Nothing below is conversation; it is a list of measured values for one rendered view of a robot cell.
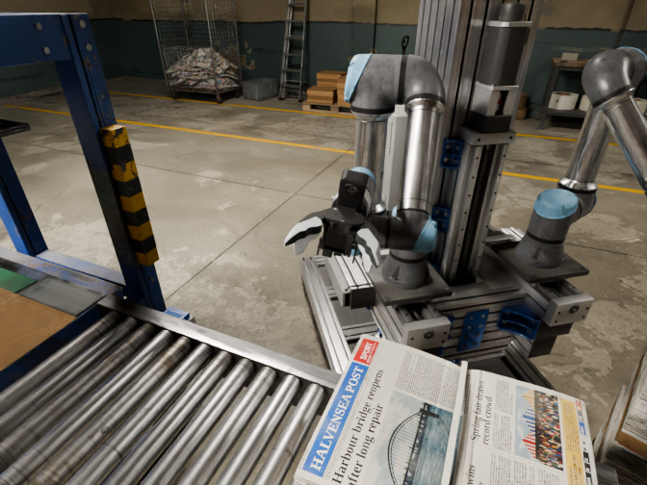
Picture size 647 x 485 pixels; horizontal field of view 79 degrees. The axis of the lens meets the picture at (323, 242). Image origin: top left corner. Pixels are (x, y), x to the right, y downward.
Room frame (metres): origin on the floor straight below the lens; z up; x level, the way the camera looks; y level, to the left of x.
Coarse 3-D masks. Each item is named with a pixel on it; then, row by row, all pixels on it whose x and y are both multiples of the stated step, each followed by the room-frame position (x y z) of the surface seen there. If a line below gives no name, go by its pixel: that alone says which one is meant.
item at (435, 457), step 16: (448, 368) 0.47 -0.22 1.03; (448, 384) 0.44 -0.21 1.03; (480, 384) 0.44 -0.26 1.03; (448, 400) 0.41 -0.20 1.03; (464, 400) 0.41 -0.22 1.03; (448, 416) 0.38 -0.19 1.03; (464, 416) 0.38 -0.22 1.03; (432, 432) 0.35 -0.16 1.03; (448, 432) 0.35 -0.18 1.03; (464, 432) 0.35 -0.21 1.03; (432, 448) 0.33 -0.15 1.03; (464, 448) 0.33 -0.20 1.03; (432, 464) 0.30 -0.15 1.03; (464, 464) 0.30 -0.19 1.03; (432, 480) 0.28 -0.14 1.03; (464, 480) 0.28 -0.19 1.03
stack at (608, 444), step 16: (640, 368) 0.78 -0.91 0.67; (640, 384) 0.69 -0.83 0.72; (624, 400) 0.74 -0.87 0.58; (640, 400) 0.60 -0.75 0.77; (640, 416) 0.59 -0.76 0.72; (608, 432) 0.71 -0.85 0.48; (640, 432) 0.58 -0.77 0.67; (608, 448) 0.61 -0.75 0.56; (624, 448) 0.59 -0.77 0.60; (608, 464) 0.59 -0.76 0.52; (624, 464) 0.58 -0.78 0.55; (640, 464) 0.56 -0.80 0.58; (624, 480) 0.56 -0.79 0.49; (640, 480) 0.55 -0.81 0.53
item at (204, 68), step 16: (160, 0) 8.21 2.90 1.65; (208, 0) 7.61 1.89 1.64; (160, 16) 8.14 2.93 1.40; (208, 32) 8.48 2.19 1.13; (160, 48) 7.98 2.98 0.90; (176, 48) 7.84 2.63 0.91; (192, 48) 8.67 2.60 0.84; (208, 48) 8.07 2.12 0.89; (176, 64) 7.98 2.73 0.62; (192, 64) 7.78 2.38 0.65; (208, 64) 7.68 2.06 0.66; (224, 64) 7.90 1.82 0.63; (240, 64) 8.23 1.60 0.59; (176, 80) 8.09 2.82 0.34; (192, 80) 7.88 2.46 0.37; (208, 80) 7.57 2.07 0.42; (224, 80) 7.79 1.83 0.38; (240, 80) 8.24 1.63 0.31; (176, 96) 7.99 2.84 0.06
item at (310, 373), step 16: (96, 304) 0.92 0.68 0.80; (112, 304) 0.91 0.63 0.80; (128, 304) 0.91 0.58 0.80; (144, 320) 0.84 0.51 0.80; (160, 320) 0.84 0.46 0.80; (176, 320) 0.84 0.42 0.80; (176, 336) 0.80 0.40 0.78; (192, 336) 0.78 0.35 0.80; (208, 336) 0.78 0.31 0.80; (224, 336) 0.78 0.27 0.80; (240, 352) 0.72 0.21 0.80; (256, 352) 0.72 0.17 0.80; (272, 352) 0.72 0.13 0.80; (256, 368) 0.69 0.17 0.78; (272, 368) 0.67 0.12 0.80; (288, 368) 0.67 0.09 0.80; (304, 368) 0.67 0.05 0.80; (320, 368) 0.67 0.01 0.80; (304, 384) 0.64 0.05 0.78; (320, 384) 0.62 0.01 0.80; (336, 384) 0.62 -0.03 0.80; (608, 480) 0.40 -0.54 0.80
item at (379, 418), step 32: (384, 352) 0.50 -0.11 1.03; (416, 352) 0.50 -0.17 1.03; (352, 384) 0.43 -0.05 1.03; (384, 384) 0.43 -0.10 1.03; (416, 384) 0.43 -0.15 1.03; (352, 416) 0.38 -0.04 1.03; (384, 416) 0.38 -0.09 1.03; (416, 416) 0.38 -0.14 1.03; (320, 448) 0.33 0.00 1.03; (352, 448) 0.32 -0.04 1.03; (384, 448) 0.32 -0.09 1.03; (416, 448) 0.33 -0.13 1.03; (320, 480) 0.28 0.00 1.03; (352, 480) 0.28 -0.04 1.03; (384, 480) 0.28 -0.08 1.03; (416, 480) 0.28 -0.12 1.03
